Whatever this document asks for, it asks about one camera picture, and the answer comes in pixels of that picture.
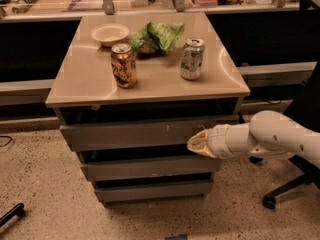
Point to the padded gripper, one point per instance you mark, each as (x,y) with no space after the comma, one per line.
(217,141)

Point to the grey top drawer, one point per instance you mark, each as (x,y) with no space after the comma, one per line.
(142,133)

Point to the grey drawer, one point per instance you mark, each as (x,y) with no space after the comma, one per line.
(154,191)
(149,167)
(142,133)

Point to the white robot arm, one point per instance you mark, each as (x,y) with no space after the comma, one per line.
(268,134)

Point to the grey bottom drawer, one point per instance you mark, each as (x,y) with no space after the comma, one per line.
(154,191)

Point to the beige-top drawer cabinet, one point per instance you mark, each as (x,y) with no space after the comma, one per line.
(85,91)

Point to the grey middle drawer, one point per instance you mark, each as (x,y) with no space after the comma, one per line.
(149,167)

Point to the white green soda can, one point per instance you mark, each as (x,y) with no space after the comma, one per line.
(192,58)

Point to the brown soda can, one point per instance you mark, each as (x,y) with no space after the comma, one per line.
(123,65)

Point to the green chip bag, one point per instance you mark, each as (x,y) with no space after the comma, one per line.
(157,38)

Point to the long background workbench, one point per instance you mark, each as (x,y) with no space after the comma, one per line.
(34,34)

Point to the white bowl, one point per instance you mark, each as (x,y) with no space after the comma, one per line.
(109,34)

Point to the black bar on floor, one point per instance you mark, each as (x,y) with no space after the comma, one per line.
(17,210)

